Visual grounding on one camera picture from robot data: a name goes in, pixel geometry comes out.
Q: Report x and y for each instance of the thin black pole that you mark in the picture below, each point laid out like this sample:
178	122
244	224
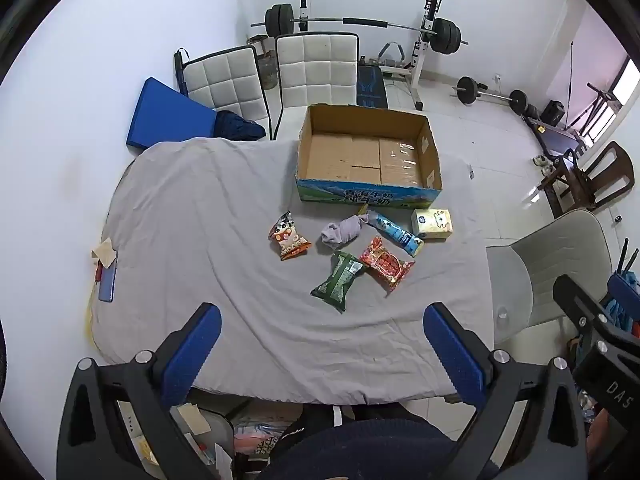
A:
569	80

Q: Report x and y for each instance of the white padded chair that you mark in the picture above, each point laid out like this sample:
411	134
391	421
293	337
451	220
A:
225	80
315	70

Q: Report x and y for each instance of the blue phone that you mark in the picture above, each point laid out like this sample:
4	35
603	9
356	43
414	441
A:
107	280

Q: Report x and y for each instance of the clear plastic storage box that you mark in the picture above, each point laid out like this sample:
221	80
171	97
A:
200	440

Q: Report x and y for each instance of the person's right forearm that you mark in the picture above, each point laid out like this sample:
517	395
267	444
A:
615	435

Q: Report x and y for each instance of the black tripod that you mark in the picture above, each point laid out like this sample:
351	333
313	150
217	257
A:
595	107

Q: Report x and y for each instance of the green snack packet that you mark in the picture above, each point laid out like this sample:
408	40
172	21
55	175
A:
340	280

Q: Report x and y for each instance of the red snack packet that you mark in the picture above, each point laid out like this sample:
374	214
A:
387	262

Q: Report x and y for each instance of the blue foam mat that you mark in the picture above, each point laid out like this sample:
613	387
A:
165	115

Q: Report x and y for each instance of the cardboard box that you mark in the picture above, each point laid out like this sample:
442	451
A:
350	160

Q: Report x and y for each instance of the white barbell rack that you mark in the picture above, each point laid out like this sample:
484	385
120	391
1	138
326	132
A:
419	70

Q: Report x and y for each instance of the black weight plates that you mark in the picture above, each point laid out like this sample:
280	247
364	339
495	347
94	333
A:
531	110

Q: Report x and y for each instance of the grey sock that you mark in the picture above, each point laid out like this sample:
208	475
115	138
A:
342	230

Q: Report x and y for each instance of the black speaker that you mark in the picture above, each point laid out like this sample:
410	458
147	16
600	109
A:
552	112

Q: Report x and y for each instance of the beige plastic chair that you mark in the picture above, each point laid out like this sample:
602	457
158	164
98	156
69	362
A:
550	255

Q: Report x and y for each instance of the cartoon print snack packet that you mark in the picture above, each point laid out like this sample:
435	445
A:
287	237

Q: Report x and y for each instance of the grey ab trainer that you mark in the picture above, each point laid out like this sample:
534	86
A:
392	52

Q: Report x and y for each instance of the tan paper note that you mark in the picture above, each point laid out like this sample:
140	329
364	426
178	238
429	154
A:
104	252

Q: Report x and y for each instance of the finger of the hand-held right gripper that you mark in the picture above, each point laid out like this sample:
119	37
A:
580	305
625	287

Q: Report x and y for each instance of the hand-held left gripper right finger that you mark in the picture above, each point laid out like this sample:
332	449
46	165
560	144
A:
452	355

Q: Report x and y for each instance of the short barbell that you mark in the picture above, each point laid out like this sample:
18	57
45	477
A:
487	94

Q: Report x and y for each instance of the person's dark clothing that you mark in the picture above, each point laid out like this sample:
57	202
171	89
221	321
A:
380	445

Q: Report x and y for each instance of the grey bedsheet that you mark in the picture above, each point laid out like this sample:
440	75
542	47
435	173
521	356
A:
200	235

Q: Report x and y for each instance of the brown wooden chair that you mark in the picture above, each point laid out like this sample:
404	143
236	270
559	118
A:
612	172

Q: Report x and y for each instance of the grey canister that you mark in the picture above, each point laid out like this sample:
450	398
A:
269	72

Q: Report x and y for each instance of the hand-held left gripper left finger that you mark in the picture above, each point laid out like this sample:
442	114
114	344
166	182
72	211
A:
195	350

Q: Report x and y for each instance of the treadmill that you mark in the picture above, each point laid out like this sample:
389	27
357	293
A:
555	137

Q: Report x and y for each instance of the long barbell with black plates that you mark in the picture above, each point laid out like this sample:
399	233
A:
360	22

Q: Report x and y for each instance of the blue tube packet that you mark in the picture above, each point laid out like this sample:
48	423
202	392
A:
397	235

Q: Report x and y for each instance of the window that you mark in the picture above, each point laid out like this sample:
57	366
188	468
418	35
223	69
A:
620	85

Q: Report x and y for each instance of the yellow white small carton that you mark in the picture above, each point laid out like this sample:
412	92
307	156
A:
432	224

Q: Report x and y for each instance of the white shoes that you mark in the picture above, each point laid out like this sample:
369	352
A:
542	165

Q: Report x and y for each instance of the black antenna device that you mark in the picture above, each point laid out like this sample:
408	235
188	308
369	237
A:
626	257

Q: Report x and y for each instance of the dark blue jacket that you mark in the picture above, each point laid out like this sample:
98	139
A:
240	127

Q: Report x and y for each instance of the black blue weight bench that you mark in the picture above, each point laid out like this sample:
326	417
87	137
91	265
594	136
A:
372	87

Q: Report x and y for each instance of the blue cloth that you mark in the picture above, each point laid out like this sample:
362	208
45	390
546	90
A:
617	316

